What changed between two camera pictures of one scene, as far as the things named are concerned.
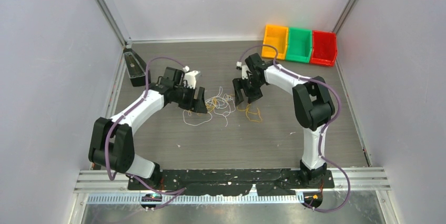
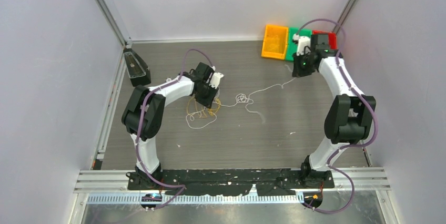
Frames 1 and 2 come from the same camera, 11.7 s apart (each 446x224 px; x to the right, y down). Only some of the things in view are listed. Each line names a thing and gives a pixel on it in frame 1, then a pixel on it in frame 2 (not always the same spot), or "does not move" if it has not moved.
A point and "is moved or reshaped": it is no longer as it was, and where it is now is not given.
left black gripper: [200, 107] to [208, 101]
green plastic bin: [300, 44] does not move
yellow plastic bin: [276, 36] does not move
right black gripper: [239, 83] to [297, 72]
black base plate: [230, 181] does not move
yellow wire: [251, 113] to [273, 41]
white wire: [202, 122] is moved or reshaped
